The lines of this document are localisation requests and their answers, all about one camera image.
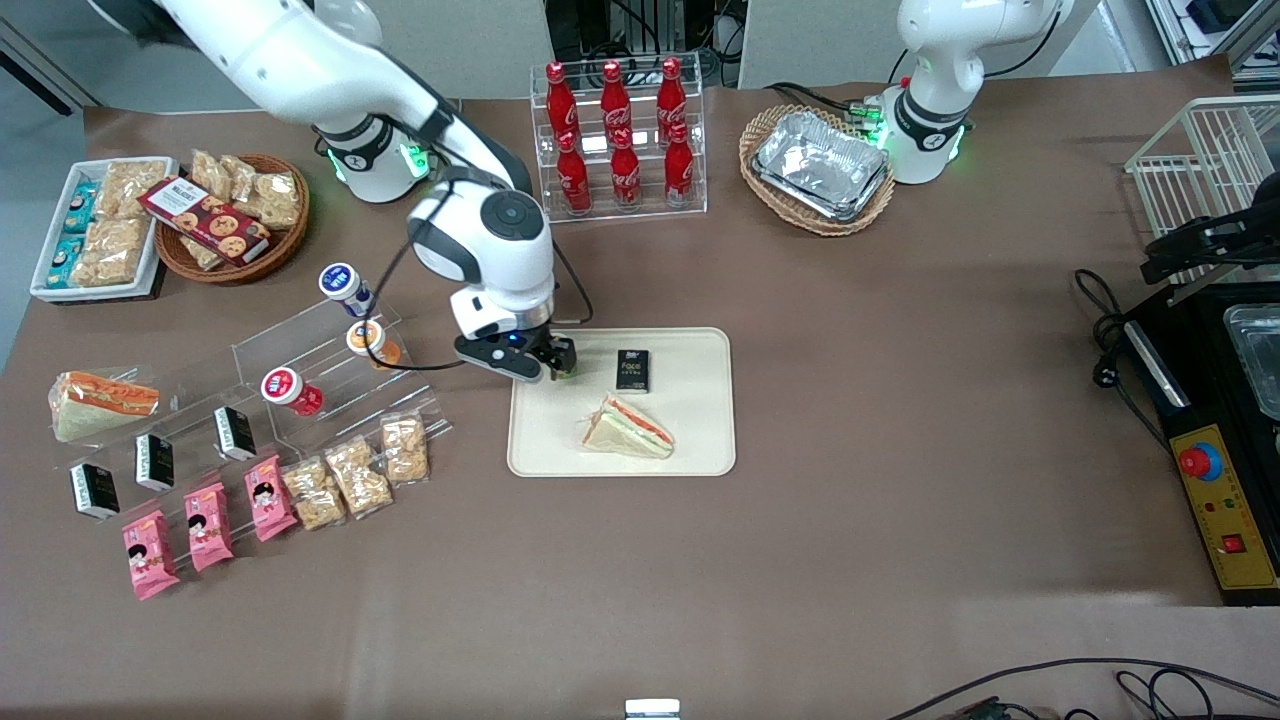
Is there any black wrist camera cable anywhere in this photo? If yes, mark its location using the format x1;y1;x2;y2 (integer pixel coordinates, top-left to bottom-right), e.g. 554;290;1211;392
364;165;596;373

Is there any orange gum bottle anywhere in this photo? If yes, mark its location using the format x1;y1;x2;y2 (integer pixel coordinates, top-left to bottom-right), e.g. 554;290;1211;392
346;319;403;372

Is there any clear acrylic display riser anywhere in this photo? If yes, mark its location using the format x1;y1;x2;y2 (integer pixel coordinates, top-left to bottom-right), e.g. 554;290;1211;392
52;365;454;561

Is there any red gum bottle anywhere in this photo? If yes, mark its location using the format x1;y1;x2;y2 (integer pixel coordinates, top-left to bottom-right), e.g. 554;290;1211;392
260;367;326;419

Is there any white wire rack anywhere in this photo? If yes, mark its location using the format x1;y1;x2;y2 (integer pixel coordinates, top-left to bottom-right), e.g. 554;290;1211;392
1124;94;1280;307

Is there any black sealing machine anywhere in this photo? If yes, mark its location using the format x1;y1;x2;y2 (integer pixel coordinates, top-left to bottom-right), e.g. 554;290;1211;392
1119;280;1280;609

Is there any clear acrylic step stand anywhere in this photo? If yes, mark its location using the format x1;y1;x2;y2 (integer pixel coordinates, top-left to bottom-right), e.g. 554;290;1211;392
230;288;423;451

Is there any clear nut brittle packet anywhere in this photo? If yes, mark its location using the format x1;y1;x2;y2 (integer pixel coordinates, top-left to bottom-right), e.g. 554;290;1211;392
281;455;350;532
379;412;432;487
323;434;394;520

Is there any white rectangular tray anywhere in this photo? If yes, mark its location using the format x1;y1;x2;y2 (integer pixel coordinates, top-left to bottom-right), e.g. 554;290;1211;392
29;156;180;303

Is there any cream plastic tray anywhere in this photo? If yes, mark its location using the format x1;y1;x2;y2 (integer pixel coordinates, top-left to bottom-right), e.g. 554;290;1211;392
506;327;738;479

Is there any large crispy snack pack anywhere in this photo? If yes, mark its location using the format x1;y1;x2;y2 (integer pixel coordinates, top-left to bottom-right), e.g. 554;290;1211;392
94;159;171;222
74;217;153;287

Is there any yellow control panel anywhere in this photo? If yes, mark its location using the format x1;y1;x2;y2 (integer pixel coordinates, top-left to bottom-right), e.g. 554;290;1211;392
1169;422;1280;592

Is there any red emergency stop button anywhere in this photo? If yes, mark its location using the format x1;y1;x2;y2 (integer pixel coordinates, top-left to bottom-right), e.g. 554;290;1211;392
1177;441;1224;482

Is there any black arm base cable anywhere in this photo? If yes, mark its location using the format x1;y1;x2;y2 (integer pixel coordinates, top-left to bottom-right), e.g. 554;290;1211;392
764;81;907;114

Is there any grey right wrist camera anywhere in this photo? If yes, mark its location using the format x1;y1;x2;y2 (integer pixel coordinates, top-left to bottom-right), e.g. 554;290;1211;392
454;334;547;385

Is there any black power cable with plug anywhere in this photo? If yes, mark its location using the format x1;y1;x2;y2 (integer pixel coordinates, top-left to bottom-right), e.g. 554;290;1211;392
1072;267;1173;453

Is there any dark equipment with cables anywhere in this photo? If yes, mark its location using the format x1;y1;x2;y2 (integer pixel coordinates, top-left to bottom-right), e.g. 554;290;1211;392
545;0;747;87

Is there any steel pan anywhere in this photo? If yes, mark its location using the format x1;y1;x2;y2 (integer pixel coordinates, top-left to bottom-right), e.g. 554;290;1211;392
1224;304;1280;422

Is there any grey metal shelf frame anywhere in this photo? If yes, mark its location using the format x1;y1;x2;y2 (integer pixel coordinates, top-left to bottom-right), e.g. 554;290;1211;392
1144;0;1280;83

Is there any oval light wicker basket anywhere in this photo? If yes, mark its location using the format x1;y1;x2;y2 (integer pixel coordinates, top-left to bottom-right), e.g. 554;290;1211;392
738;104;897;238

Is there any clear acrylic bottle rack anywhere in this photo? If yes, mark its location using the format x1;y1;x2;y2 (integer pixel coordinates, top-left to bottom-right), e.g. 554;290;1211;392
529;51;709;226

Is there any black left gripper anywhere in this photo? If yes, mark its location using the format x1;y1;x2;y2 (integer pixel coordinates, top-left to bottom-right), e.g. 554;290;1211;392
1142;197;1280;286

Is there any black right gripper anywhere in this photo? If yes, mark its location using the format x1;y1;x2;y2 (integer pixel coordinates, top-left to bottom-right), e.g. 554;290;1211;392
480;323;580;385

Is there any black cables bundle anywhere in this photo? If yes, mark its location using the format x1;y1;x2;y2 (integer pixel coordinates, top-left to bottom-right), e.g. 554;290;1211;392
884;656;1280;720

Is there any wrapped triangle sandwich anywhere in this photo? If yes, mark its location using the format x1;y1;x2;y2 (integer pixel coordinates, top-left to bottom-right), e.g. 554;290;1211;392
47;369;162;445
577;394;677;462

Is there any blue gum bottle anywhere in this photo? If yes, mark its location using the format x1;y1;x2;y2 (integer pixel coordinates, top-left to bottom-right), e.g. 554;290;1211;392
318;262;378;318

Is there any red cola bottle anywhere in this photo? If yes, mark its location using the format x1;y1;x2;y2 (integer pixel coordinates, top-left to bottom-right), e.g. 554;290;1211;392
655;56;690;137
663;122;697;207
555;131;594;215
609;127;644;210
544;61;582;142
599;59;634;137

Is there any blue snack packet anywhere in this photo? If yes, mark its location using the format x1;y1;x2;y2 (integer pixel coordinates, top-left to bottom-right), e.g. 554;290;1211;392
61;182;102;237
45;234;87;289

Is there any red cookie box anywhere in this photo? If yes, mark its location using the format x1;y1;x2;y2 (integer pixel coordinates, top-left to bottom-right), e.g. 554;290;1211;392
137;175;274;266

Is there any pink snack packet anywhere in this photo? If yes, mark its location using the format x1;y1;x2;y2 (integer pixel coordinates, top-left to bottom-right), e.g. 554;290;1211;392
183;480;236;574
243;454;300;544
121;509;182;602

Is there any aluminium foil tray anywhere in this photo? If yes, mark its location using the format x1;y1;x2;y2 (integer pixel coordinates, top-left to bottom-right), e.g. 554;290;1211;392
751;109;892;224

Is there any black and white small box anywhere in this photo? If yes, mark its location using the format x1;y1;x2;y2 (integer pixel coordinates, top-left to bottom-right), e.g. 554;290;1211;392
134;431;177;494
213;404;258;464
69;461;122;522

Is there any round brown wicker basket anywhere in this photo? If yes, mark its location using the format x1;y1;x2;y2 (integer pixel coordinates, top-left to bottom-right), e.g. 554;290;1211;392
153;152;311;287

